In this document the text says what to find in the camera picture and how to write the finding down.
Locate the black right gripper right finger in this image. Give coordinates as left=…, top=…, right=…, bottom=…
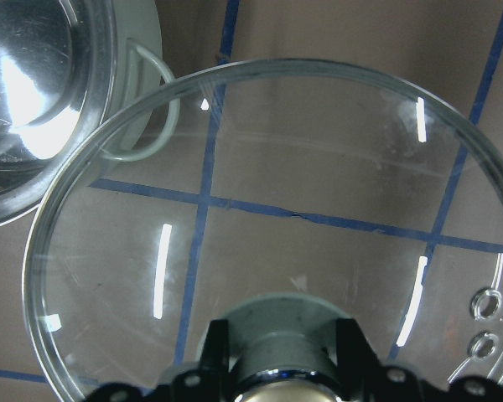
left=335, top=318, right=419, bottom=401

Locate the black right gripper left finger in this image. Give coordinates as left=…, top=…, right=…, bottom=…
left=169, top=319, right=232, bottom=402

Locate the glass pot lid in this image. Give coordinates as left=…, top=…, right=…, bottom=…
left=23, top=59, right=503, bottom=401

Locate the pale green cooking pot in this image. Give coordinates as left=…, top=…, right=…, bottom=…
left=0, top=1, right=173, bottom=226

